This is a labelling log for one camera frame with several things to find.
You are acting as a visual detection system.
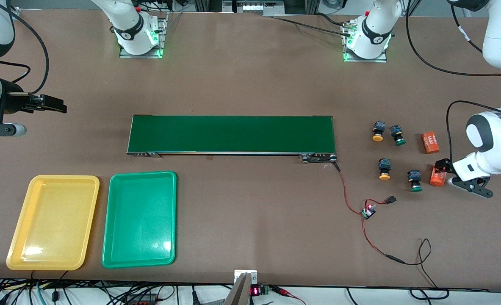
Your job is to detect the yellow plastic tray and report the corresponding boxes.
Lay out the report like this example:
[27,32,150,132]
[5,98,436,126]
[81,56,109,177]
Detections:
[6,175,100,271]

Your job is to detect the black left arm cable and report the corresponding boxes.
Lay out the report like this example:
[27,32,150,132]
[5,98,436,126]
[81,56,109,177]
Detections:
[405,0,501,170]

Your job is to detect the white light unit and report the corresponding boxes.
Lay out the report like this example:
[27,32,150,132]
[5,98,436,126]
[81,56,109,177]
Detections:
[222,0,285,16]

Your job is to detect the yellow mushroom push button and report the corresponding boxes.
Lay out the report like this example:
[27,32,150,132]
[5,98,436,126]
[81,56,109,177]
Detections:
[371,120,387,142]
[378,158,392,181]

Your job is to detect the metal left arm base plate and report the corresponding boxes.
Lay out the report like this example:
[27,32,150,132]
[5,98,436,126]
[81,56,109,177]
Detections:
[343,42,388,63]

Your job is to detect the red black power wire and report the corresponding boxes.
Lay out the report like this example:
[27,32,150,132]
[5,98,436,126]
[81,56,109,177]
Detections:
[362,218,450,300]

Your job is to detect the green conveyor belt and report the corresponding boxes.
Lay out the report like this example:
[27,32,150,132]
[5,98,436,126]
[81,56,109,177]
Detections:
[126,114,339,164]

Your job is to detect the red black clip lead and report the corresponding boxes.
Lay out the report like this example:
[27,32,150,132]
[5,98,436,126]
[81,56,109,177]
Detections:
[271,286,307,305]

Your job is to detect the black cable across table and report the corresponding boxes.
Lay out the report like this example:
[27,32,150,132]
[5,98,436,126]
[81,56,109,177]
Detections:
[271,12,357,38]

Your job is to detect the red lead with black plug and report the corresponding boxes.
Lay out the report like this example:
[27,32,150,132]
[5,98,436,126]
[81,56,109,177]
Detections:
[365,196,398,209]

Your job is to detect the black power strip red switches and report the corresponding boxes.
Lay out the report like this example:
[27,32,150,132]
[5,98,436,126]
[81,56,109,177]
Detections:
[123,293,160,305]

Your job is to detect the green plastic tray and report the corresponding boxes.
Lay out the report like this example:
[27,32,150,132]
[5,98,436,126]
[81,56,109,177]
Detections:
[101,171,178,269]

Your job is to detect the grey metal camera bracket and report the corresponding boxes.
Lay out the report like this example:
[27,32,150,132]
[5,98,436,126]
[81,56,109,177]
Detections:
[224,270,258,305]

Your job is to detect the green mushroom push button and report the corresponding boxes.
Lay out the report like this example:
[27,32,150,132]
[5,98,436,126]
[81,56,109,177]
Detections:
[389,124,407,147]
[407,170,423,193]

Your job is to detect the red black motor wire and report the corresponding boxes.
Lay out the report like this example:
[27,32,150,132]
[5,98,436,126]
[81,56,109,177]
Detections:
[333,161,365,215]

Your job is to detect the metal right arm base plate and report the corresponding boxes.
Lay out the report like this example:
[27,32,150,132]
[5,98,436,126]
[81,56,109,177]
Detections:
[119,13,169,59]

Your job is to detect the orange cylinder white 4680 print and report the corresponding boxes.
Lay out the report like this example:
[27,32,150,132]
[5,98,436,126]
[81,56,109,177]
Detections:
[421,132,440,154]
[429,164,448,187]

